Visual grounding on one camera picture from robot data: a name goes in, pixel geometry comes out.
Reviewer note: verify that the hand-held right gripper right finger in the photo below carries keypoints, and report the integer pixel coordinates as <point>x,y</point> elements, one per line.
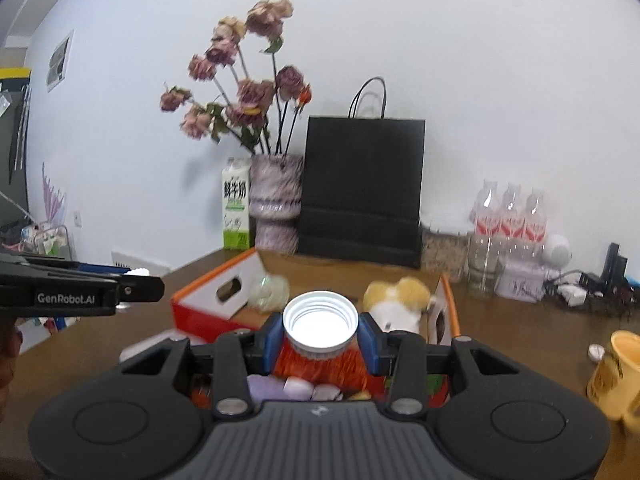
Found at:
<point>369,345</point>

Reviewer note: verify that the person's left hand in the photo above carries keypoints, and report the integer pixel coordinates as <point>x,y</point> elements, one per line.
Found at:
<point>7,355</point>

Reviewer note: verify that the yellow mug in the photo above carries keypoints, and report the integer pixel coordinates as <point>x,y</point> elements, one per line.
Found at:
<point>617,380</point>

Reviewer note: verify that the black paper bag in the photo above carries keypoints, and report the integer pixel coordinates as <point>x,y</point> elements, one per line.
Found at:
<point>360,185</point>

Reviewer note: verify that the white round speaker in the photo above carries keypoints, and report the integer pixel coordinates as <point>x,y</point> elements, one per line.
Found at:
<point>556,251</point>

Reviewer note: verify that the orange cardboard box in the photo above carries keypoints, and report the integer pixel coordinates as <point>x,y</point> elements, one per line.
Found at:
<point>200,305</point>

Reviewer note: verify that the white tin box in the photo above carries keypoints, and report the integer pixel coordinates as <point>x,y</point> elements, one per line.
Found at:
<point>522,282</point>

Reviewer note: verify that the green white milk carton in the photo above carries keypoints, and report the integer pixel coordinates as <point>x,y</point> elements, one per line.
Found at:
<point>236,200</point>

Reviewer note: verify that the iridescent plastic wrap ball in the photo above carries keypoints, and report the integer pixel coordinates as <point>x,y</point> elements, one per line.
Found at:
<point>267,292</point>

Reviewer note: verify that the clear acrylic organizer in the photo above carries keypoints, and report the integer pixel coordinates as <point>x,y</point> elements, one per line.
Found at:
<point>47,242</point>

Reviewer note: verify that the brown wooden desktop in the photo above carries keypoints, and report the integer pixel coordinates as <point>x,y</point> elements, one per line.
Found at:
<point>525,340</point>

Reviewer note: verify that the wall picture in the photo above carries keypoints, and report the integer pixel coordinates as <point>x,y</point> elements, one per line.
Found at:
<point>60,60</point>

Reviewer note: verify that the purple ceramic vase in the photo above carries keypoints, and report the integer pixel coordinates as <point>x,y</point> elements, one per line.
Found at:
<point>275,195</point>

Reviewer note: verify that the white charger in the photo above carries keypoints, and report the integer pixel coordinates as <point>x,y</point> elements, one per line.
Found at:
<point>571,295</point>

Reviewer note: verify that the red label water bottle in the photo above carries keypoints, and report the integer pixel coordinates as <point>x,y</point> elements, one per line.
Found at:
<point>535,220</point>
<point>486,210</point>
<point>511,215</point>

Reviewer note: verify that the white wall socket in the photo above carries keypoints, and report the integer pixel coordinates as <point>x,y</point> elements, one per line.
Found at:
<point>77,217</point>

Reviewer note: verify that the clear glass cup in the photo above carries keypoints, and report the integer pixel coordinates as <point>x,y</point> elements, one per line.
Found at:
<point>486,267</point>

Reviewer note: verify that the dried rose bouquet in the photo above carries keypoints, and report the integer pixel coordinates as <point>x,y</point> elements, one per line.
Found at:
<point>250,95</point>

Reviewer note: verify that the white capped orange jar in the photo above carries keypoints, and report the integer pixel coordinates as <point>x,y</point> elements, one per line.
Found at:
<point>320,327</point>

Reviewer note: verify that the black hanging board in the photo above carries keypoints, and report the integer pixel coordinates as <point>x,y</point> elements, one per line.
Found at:
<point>12,150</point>

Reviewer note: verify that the small white round disc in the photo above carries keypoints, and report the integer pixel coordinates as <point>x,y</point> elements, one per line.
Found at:
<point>596,352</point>

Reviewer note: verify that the black upright device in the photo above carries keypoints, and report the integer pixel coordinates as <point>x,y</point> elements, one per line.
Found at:
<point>612,260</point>
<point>622,267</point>

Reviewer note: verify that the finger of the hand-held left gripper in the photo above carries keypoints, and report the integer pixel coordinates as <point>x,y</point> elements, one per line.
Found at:
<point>100,268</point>
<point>142,289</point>

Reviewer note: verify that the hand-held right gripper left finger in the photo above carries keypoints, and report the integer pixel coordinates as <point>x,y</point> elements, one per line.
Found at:
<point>271,345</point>

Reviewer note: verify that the clear jar of seeds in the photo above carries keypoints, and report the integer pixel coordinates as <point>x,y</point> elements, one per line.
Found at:
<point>442,255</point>

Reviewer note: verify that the white ribbed appliance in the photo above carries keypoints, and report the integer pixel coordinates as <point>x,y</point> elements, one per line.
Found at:
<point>137,260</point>

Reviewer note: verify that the yellow white plush toy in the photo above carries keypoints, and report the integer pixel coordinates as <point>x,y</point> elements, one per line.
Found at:
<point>400,295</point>

